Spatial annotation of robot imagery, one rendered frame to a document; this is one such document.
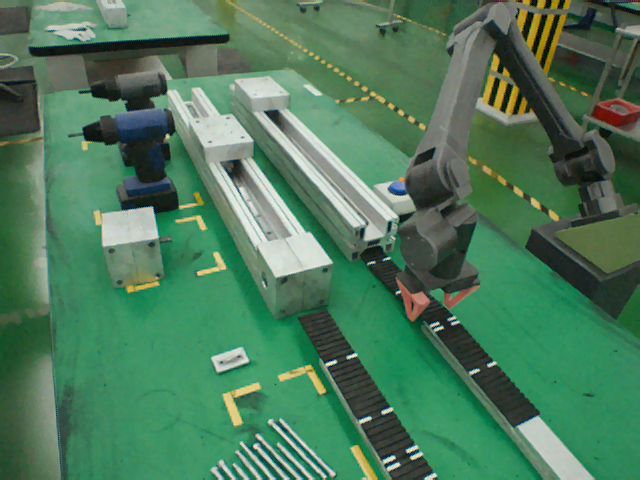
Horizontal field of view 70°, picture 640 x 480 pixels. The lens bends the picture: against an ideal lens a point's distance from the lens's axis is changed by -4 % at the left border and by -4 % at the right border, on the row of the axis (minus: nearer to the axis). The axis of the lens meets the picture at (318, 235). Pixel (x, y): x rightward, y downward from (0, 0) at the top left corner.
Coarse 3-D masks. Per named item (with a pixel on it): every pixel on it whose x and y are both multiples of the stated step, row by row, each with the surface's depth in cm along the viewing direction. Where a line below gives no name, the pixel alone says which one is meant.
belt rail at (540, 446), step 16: (432, 336) 77; (448, 352) 74; (480, 400) 68; (496, 416) 66; (512, 432) 63; (528, 432) 61; (544, 432) 62; (528, 448) 61; (544, 448) 60; (560, 448) 60; (544, 464) 59; (560, 464) 58; (576, 464) 58
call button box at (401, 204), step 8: (384, 184) 106; (376, 192) 105; (384, 192) 103; (392, 192) 103; (384, 200) 103; (392, 200) 101; (400, 200) 101; (408, 200) 102; (392, 208) 101; (400, 208) 102; (408, 208) 103; (400, 216) 104; (408, 216) 105
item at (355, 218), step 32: (256, 128) 129; (288, 128) 127; (288, 160) 112; (320, 160) 112; (320, 192) 98; (352, 192) 101; (320, 224) 102; (352, 224) 88; (384, 224) 92; (352, 256) 93
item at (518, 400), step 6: (510, 396) 66; (516, 396) 65; (522, 396) 66; (498, 402) 65; (504, 402) 65; (510, 402) 65; (516, 402) 65; (522, 402) 65; (528, 402) 65; (498, 408) 64; (504, 408) 64; (510, 408) 64; (516, 408) 64; (504, 414) 63
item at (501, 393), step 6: (510, 384) 67; (492, 390) 66; (498, 390) 66; (504, 390) 66; (510, 390) 66; (516, 390) 66; (492, 396) 66; (498, 396) 65; (504, 396) 65; (492, 402) 65
